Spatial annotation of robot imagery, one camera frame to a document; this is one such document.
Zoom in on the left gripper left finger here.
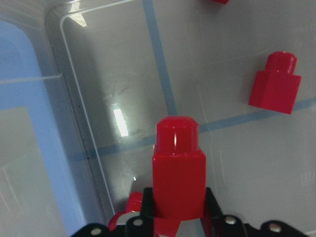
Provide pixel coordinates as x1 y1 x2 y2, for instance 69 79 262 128
72 188 157 237

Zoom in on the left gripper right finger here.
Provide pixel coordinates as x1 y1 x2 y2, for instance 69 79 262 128
200 187 306 237

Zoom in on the red block from tray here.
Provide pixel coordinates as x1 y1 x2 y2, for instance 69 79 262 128
152 116 206 237

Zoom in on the clear plastic storage box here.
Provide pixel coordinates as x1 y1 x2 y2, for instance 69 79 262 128
0 0 316 237

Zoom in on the red block front edge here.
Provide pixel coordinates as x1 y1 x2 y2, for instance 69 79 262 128
108 192 143 231

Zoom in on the blue plastic tray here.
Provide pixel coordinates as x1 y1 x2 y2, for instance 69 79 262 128
0 21 86 237

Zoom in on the red block upper cluster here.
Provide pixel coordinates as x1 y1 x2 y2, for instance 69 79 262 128
209 0 229 5

